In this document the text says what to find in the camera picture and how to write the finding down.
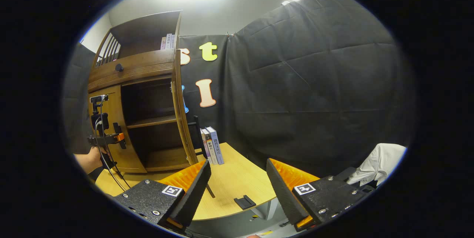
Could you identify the black and white book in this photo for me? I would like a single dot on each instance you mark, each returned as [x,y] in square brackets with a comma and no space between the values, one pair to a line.
[211,147]

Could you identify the wooden cabinet door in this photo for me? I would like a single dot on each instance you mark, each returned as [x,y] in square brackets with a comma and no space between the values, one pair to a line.
[114,106]
[180,101]

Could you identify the black backdrop cloth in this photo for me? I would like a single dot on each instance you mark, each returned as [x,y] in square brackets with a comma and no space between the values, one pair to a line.
[314,82]

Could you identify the white cloth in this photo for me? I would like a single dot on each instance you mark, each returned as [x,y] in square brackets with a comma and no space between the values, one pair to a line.
[381,160]

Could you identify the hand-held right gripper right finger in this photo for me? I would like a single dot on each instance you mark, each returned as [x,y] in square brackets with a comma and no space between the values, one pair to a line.
[283,193]

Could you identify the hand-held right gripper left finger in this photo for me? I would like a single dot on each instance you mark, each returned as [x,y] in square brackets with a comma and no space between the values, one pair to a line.
[194,193]

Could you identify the grey book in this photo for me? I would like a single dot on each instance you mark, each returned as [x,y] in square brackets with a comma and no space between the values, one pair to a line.
[172,42]

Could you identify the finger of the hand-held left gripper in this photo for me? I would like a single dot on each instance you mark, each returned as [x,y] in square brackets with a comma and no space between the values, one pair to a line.
[120,137]

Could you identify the grey-blue book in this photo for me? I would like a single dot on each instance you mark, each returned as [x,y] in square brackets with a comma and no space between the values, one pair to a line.
[217,145]

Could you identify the pink book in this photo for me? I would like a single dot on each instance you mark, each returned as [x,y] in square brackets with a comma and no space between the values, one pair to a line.
[163,43]

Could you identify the white table leg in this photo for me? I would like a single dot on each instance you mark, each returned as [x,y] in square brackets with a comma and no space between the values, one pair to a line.
[272,208]

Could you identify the small black stand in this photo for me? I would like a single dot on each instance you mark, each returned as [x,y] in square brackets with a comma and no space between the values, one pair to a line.
[244,202]

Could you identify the wooden double-door shoe cabinet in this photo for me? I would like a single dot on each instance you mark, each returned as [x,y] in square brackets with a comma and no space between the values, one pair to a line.
[148,30]

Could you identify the small ceiling light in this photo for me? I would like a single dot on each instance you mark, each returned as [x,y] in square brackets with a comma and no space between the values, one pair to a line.
[291,0]

